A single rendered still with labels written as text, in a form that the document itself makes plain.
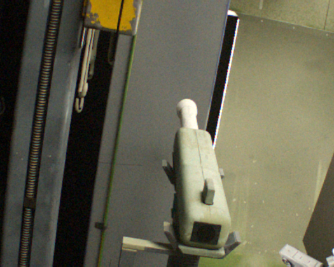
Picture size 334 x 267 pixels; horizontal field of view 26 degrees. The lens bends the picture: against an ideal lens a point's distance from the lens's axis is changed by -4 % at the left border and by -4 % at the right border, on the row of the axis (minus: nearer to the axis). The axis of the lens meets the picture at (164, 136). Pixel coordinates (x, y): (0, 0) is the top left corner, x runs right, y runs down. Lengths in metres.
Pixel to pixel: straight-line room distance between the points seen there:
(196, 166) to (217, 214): 0.13
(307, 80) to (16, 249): 2.41
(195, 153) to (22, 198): 0.22
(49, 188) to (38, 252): 0.08
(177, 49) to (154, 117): 0.13
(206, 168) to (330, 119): 2.29
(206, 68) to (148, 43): 0.11
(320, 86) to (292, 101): 0.15
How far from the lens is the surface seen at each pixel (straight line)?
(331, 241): 2.10
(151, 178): 1.32
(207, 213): 0.71
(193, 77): 1.27
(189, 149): 0.89
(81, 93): 1.29
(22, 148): 0.79
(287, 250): 1.43
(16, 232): 0.83
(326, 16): 3.23
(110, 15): 0.72
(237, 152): 2.95
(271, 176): 2.96
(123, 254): 0.74
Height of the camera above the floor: 1.40
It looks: 16 degrees down
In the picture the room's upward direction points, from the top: 10 degrees clockwise
